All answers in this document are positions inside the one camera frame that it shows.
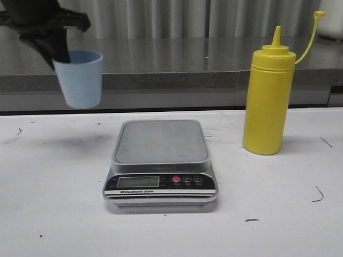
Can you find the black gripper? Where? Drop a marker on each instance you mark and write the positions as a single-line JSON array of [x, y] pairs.
[[43, 26]]

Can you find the light blue plastic cup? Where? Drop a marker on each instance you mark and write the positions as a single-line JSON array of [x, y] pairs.
[[81, 79]]

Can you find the yellow squeeze bottle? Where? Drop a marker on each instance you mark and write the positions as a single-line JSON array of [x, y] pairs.
[[270, 82]]

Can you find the silver electronic kitchen scale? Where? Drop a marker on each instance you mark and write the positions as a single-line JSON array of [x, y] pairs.
[[161, 163]]

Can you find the white pleated curtain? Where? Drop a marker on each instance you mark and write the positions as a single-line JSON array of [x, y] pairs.
[[193, 19]]

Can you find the grey stone counter ledge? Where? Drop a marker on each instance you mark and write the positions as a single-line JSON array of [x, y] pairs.
[[141, 64]]

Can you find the white container on counter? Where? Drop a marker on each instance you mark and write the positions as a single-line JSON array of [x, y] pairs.
[[331, 25]]

